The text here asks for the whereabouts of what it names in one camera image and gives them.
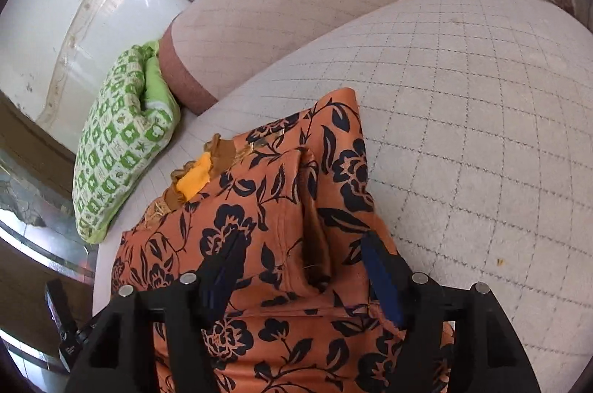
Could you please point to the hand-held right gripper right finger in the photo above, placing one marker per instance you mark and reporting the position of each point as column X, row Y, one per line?
column 381, row 277

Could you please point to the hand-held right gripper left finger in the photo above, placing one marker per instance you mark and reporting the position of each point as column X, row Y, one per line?
column 221, row 277

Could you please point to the orange black floral garment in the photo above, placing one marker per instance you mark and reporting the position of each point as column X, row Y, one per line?
column 278, row 198

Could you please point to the yellow cloth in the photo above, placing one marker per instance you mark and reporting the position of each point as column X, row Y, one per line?
column 194, row 180

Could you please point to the glass top table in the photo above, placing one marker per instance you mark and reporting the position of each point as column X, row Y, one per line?
column 32, row 208

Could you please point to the brown ruffled cloth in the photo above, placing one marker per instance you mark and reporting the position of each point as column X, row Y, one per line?
column 221, row 152

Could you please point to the green patterned pillow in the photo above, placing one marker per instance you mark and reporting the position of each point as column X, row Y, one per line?
column 123, row 143

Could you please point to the quilted sofa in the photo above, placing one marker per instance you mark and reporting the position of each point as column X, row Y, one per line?
column 463, row 120

